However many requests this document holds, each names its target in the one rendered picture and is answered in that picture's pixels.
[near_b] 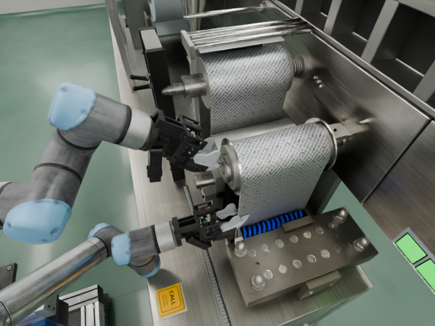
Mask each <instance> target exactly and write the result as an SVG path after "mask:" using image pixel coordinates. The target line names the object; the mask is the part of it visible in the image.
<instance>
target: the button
mask: <svg viewBox="0 0 435 326"><path fill-rule="evenodd" d="M156 294H157V301H158V306H159V314H160V317H165V316H167V315H170V314H173V313H175V312H179V311H181V310H184V302H183V297H182V294H181V288H180V285H179V283H177V284H174V285H172V286H169V287H166V288H162V289H160V290H157V291H156Z"/></svg>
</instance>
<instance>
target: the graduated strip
mask: <svg viewBox="0 0 435 326"><path fill-rule="evenodd" d="M183 190H184V194H185V197H186V200H187V203H188V207H189V210H190V214H191V215H193V207H192V206H194V203H193V200H192V196H191V194H190V190H189V188H188V185H185V186H183ZM201 251H202V253H203V257H204V260H205V264H206V267H207V270H208V274H209V277H210V280H211V284H212V288H213V290H214V294H215V297H216V301H217V304H218V307H219V311H220V314H221V317H222V320H223V324H224V326H232V323H231V320H230V317H229V313H228V310H227V307H226V305H225V300H224V298H223V295H222V292H221V288H220V286H219V282H218V279H217V276H216V272H215V270H214V266H213V264H212V260H211V257H210V254H209V251H208V249H206V250H203V249H201Z"/></svg>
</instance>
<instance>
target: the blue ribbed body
mask: <svg viewBox="0 0 435 326"><path fill-rule="evenodd" d="M305 216H306V213H305V212H302V211H301V210H298V211H297V212H293V214H292V213H289V216H288V215H287V214H285V215H284V217H283V216H282V215H281V216H280V219H279V218H278V217H275V221H274V219H271V222H270V221H269V220H266V224H265V222H264V221H262V225H260V223H257V224H256V225H257V227H256V226H255V224H253V225H252V228H251V227H250V226H248V227H247V230H246V228H245V227H243V228H242V230H243V231H242V234H243V238H244V239H246V238H248V237H251V236H254V235H256V234H257V235H258V234H261V233H264V232H268V231H270V230H274V229H275V228H279V227H281V225H282V224H284V223H288V222H290V221H294V220H297V219H300V218H303V217H305Z"/></svg>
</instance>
